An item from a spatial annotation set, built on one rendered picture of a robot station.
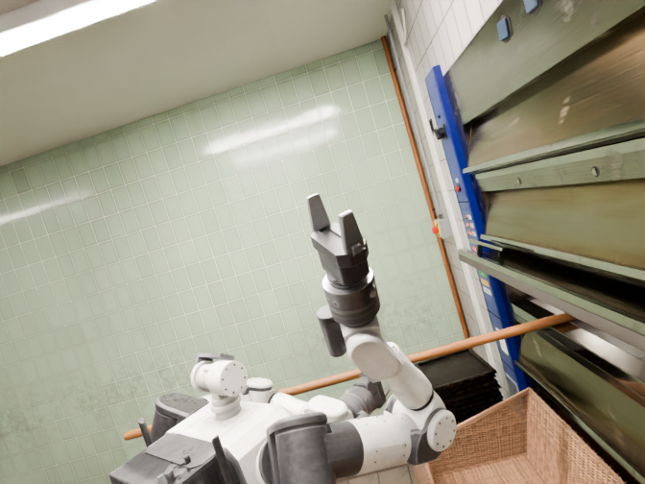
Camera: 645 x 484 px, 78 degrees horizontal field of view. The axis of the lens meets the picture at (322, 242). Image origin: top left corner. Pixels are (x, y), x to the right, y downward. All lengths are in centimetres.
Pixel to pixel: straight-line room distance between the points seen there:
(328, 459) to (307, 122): 208
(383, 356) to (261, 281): 192
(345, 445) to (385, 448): 9
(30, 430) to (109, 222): 156
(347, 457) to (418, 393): 19
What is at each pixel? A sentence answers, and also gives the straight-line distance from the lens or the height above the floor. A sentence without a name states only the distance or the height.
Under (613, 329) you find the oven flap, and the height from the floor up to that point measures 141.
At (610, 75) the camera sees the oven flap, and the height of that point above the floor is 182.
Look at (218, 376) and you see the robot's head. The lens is 83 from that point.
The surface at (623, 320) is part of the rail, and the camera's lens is 80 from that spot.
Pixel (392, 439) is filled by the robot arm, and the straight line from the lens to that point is 82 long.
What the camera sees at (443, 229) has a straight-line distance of 219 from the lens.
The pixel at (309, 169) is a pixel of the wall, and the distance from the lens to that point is 249.
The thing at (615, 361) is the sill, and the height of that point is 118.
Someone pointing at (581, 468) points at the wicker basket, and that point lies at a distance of 158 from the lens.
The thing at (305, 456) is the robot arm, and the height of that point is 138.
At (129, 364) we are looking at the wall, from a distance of 304.
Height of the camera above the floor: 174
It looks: 4 degrees down
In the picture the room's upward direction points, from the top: 17 degrees counter-clockwise
